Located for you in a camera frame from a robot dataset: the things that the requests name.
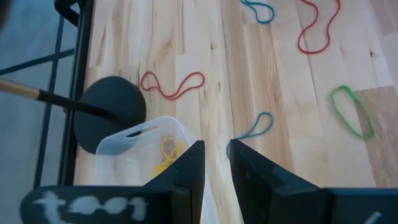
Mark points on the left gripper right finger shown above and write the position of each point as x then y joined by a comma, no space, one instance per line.
264,193

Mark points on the clear plastic bin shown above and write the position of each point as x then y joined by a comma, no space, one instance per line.
124,161

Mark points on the white globe lamp black base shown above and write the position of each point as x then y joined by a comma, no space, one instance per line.
112,102

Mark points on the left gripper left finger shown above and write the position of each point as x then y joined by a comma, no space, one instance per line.
174,193

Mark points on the black frame clamp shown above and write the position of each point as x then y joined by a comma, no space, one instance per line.
66,11

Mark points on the green rubber band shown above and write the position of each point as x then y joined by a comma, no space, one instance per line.
342,87

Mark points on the red rubber band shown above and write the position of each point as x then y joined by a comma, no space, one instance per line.
312,52
170,97

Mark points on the teal rubber band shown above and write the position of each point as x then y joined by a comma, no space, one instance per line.
264,22
272,122

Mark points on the yellow rubber band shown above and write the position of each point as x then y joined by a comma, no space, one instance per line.
174,138
161,168

